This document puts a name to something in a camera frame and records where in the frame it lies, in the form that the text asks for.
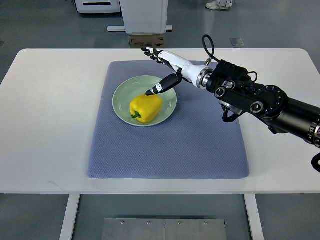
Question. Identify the blue quilted mat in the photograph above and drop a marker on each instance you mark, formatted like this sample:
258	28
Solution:
192	144

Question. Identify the light green plate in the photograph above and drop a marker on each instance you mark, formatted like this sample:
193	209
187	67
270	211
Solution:
135	87

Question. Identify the white machine with slot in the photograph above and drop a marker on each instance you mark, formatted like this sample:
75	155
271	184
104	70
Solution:
98	6

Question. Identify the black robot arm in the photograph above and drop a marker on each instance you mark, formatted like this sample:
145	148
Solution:
239	93

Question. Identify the cardboard box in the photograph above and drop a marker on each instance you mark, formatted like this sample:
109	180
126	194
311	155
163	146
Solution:
147	41

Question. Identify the yellow bell pepper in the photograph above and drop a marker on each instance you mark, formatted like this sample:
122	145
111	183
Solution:
145	108

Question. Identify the white pedestal column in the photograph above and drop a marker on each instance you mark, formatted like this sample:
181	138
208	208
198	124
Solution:
143	17

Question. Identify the white table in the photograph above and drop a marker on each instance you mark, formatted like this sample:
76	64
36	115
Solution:
49	101

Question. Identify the white sneaker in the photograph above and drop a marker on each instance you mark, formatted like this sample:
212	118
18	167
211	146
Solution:
219	5

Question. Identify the grey floor plate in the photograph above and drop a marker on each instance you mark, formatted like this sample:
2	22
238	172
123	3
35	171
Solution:
237	41

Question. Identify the metal base plate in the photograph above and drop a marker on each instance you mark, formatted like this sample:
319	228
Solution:
163	229

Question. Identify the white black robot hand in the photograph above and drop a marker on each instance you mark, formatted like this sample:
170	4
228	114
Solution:
182	70

